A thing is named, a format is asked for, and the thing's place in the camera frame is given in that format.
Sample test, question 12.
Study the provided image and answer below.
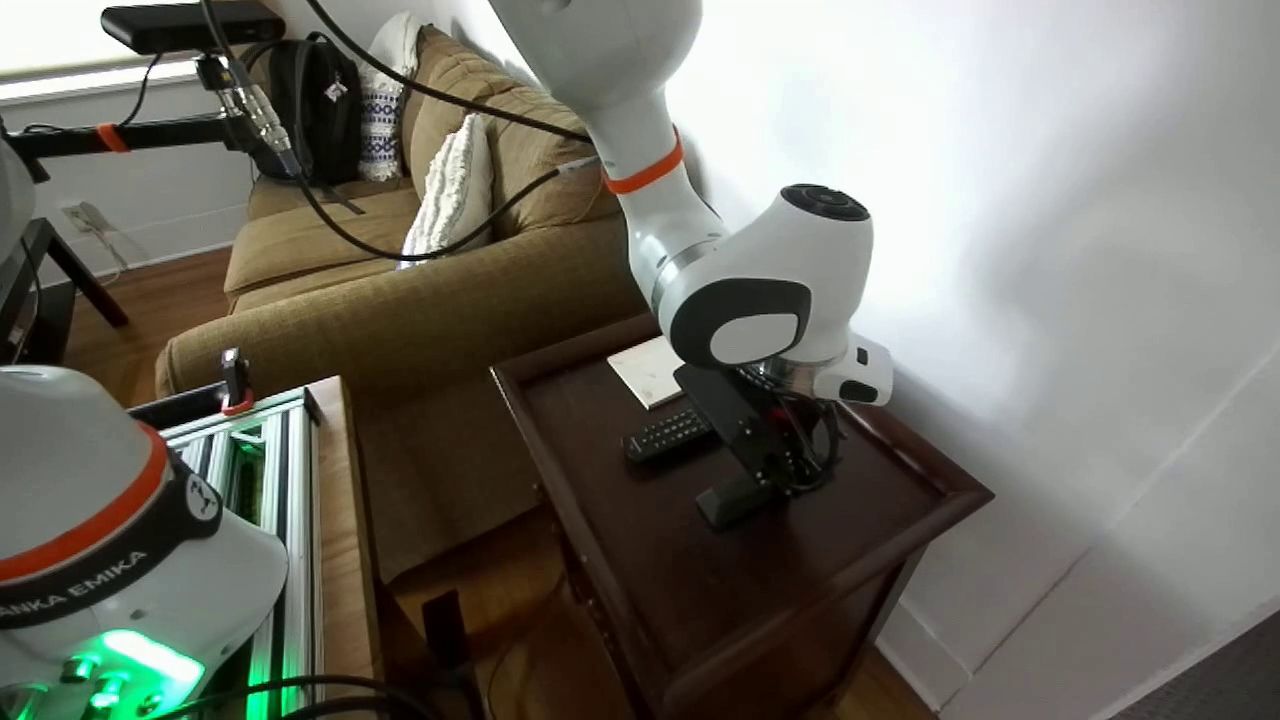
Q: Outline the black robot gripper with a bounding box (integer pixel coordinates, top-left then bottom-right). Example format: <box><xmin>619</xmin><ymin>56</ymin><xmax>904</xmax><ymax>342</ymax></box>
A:
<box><xmin>674</xmin><ymin>365</ymin><xmax>835</xmax><ymax>514</ymax></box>

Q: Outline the plain black remote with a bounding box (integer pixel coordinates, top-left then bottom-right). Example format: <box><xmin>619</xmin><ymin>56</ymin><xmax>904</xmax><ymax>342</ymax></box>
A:
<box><xmin>695</xmin><ymin>480</ymin><xmax>749</xmax><ymax>530</ymax></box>

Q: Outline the black TV remote with buttons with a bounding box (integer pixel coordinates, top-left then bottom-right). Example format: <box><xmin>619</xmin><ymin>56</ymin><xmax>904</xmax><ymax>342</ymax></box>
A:
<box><xmin>625</xmin><ymin>406</ymin><xmax>711</xmax><ymax>468</ymax></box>

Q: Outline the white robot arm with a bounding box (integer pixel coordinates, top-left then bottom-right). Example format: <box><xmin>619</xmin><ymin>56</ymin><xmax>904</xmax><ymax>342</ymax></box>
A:
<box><xmin>0</xmin><ymin>0</ymin><xmax>893</xmax><ymax>720</ymax></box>

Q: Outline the white book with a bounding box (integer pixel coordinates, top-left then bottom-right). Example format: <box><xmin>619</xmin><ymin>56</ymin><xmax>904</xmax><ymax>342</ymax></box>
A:
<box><xmin>609</xmin><ymin>335</ymin><xmax>681</xmax><ymax>406</ymax></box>

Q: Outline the dark brown wooden side table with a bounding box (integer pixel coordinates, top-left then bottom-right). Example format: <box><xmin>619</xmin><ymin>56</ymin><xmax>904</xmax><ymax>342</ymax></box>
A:
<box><xmin>491</xmin><ymin>314</ymin><xmax>986</xmax><ymax>720</ymax></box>

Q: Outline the cream knitted pillow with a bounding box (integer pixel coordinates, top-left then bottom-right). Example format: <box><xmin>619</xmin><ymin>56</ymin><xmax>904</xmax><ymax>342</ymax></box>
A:
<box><xmin>399</xmin><ymin>110</ymin><xmax>491</xmax><ymax>267</ymax></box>

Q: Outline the olive green sofa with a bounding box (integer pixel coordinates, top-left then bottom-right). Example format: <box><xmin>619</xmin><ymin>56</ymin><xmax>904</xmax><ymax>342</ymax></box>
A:
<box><xmin>156</xmin><ymin>27</ymin><xmax>639</xmax><ymax>580</ymax></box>

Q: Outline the patterned blue white pillow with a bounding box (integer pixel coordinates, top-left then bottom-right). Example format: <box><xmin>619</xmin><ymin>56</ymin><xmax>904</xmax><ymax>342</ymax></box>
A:
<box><xmin>360</xmin><ymin>11</ymin><xmax>421</xmax><ymax>179</ymax></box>

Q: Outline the black backpack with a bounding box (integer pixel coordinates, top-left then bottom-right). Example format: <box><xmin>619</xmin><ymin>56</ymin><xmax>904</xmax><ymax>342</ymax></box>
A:
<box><xmin>266</xmin><ymin>30</ymin><xmax>360</xmax><ymax>189</ymax></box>

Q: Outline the black folding table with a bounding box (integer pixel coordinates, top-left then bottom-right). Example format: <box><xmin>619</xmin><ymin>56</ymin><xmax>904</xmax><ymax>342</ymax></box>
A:
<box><xmin>0</xmin><ymin>214</ymin><xmax>127</xmax><ymax>365</ymax></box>

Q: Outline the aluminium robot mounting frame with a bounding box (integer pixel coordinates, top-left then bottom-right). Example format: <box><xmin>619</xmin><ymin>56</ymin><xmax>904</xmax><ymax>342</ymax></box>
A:
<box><xmin>134</xmin><ymin>386</ymin><xmax>318</xmax><ymax>720</ymax></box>

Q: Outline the black red emergency stop handle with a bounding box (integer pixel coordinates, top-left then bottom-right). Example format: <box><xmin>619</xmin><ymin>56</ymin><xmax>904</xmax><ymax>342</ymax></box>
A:
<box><xmin>218</xmin><ymin>349</ymin><xmax>254</xmax><ymax>414</ymax></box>

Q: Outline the white wall power outlet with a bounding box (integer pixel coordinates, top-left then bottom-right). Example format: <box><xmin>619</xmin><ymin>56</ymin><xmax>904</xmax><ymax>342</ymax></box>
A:
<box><xmin>58</xmin><ymin>199</ymin><xmax>108</xmax><ymax>235</ymax></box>

